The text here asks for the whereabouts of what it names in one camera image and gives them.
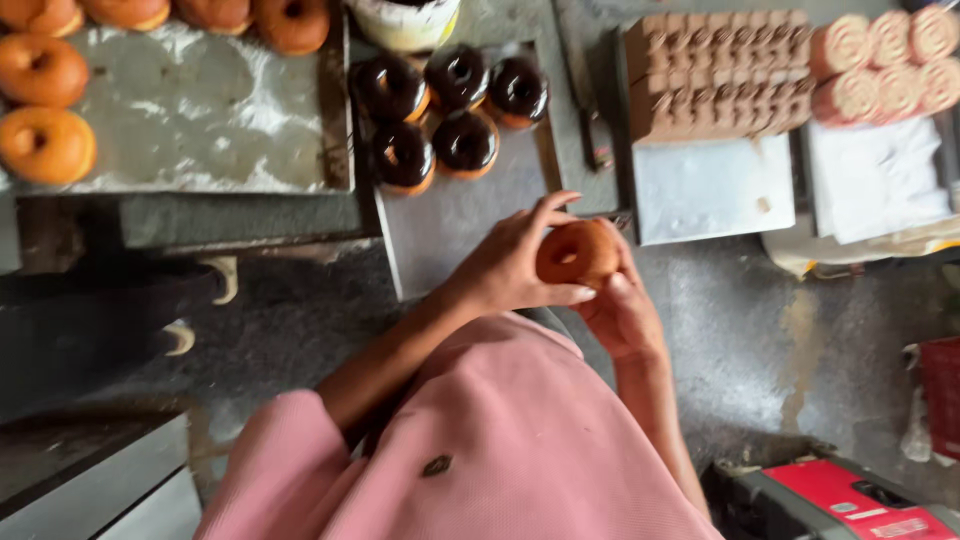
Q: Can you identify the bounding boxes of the person's right hand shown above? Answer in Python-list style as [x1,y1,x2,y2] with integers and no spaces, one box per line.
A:
[573,219,670,364]

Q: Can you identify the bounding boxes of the person's left hand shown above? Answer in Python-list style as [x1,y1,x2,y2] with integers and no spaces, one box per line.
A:
[448,191,599,321]

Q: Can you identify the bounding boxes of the plain unglazed donut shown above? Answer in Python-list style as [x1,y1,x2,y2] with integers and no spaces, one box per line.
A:
[535,218,623,291]

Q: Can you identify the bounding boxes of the grey metal donut tray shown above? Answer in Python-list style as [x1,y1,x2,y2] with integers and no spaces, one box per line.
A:
[369,43,565,303]

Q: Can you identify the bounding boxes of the chocolate glazed donut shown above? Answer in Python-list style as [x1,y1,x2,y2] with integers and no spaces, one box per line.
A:
[372,122,438,198]
[352,54,433,126]
[430,108,502,180]
[485,54,552,129]
[425,45,493,113]

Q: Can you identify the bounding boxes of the white flat tray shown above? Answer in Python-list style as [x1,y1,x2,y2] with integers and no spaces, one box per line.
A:
[630,133,798,247]

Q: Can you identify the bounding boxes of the person's pink shirt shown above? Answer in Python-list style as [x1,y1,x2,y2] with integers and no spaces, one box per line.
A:
[193,309,725,540]

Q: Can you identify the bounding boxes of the clear plastic bag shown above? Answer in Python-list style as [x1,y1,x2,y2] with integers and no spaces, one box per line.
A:
[760,222,960,281]

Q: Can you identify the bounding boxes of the white plastic bucket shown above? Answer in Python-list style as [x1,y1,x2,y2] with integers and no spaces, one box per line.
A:
[347,0,463,54]

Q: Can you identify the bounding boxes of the stack of brown cardboard boxes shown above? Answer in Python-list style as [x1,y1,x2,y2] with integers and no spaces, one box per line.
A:
[621,10,816,145]

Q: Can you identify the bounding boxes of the red and black machine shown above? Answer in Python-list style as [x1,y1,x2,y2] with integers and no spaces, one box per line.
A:
[702,454,960,540]

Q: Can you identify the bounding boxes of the stack of white paper sheets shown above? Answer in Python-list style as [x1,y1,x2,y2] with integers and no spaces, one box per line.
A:
[804,114,955,246]

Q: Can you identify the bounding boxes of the white plastic bag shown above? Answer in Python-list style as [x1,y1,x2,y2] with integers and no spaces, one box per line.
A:
[899,343,933,464]

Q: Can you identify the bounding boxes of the red plastic crate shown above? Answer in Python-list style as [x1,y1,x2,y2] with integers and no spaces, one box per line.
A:
[918,336,960,463]

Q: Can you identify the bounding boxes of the floured metal baking tray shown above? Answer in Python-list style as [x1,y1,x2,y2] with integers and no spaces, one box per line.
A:
[0,13,355,198]

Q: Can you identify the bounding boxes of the stacks of pink paper liners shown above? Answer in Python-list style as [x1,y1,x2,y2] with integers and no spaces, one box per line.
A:
[809,3,960,127]

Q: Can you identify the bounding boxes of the black stool with white feet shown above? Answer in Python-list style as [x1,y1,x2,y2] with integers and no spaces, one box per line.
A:
[0,255,240,425]

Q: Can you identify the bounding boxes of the grey steel cabinet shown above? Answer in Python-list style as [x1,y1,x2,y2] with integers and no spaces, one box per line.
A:
[0,408,205,540]

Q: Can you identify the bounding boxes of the batch of plain donuts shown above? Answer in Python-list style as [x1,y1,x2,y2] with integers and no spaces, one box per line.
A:
[0,0,332,187]

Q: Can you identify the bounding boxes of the dark handled tool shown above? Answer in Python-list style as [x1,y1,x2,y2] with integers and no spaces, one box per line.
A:
[583,109,615,172]

